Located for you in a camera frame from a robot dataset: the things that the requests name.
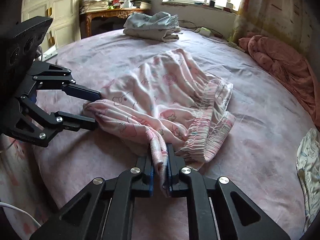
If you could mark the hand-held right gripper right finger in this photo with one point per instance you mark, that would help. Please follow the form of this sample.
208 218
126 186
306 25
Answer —
171 160

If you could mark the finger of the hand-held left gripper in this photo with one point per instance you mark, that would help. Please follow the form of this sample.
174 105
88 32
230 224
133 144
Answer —
82 92
77 122

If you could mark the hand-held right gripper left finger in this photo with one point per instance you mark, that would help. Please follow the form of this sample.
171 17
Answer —
149 177

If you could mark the pink printed pants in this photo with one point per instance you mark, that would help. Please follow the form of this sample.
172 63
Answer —
160 97

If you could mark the folded beige printed pants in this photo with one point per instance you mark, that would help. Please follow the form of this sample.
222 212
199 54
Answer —
155 36

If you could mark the folded pale blue printed pants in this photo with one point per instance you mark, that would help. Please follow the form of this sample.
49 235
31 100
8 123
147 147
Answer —
150 21

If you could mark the cream printed pants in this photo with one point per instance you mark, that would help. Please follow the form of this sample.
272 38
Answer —
311 175

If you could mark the white device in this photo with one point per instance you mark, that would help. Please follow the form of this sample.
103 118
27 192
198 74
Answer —
49 53

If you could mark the white panelled wardrobe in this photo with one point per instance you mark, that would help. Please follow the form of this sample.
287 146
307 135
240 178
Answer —
60 7

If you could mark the pink bed sheet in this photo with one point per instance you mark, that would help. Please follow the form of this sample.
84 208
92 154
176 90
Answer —
250 155

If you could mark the person's pink printed clothing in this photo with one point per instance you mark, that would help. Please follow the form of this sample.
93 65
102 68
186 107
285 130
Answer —
15 175

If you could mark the carved wooden desk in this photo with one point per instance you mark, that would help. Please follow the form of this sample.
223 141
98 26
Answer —
110 13

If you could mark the stack of papers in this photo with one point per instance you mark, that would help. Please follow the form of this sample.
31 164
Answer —
95 1

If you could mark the stack of books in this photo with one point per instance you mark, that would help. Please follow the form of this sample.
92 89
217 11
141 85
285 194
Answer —
143 3

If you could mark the green and white box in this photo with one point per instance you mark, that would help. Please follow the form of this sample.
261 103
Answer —
205 31

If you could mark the salmon pink quilt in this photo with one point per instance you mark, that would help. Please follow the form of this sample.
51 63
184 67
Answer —
282 65

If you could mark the round bulb on black base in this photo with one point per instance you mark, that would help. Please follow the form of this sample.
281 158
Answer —
212 1

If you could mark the white mug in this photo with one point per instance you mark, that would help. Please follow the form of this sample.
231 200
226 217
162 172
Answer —
229 5

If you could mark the tree print curtain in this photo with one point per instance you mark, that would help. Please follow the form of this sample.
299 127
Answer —
270 12

